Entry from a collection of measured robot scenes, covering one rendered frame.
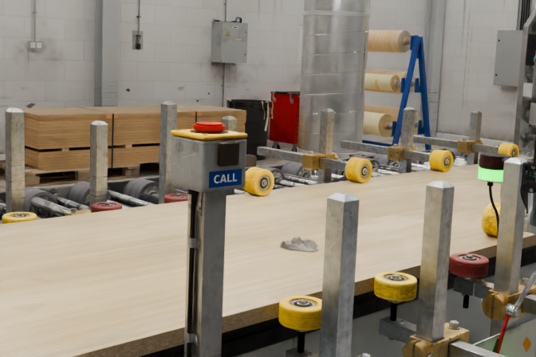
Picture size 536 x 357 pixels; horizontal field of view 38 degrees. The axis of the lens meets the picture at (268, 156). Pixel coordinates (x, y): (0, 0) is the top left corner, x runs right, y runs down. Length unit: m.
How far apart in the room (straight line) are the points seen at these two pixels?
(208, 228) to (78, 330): 0.32
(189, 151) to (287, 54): 9.63
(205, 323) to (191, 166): 0.21
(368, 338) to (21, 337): 0.73
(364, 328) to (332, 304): 0.43
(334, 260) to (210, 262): 0.25
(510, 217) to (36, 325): 0.89
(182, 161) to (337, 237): 0.31
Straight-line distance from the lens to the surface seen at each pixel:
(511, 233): 1.57
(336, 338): 1.20
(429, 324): 1.40
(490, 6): 12.21
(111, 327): 1.21
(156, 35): 9.34
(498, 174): 1.56
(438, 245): 1.35
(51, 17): 8.74
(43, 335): 1.19
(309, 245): 1.67
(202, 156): 0.92
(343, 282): 1.17
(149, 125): 7.84
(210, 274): 0.99
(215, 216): 0.97
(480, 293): 1.68
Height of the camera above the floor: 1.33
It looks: 8 degrees down
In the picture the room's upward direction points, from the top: 2 degrees clockwise
